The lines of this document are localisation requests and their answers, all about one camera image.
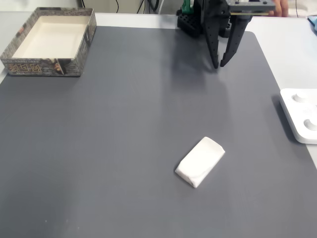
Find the white block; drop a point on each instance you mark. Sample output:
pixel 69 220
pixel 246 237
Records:
pixel 200 162

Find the patterned cardboard box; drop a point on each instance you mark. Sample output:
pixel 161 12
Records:
pixel 49 39

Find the green clamp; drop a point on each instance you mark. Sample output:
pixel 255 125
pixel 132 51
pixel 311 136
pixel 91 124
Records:
pixel 187 7

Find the person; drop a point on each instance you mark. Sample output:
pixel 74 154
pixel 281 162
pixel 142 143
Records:
pixel 281 7

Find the blue object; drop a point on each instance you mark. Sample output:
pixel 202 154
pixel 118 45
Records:
pixel 313 23

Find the white tray with round dimples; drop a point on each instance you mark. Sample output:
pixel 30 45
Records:
pixel 302 114

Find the grey table mat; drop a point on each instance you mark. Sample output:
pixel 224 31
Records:
pixel 123 148

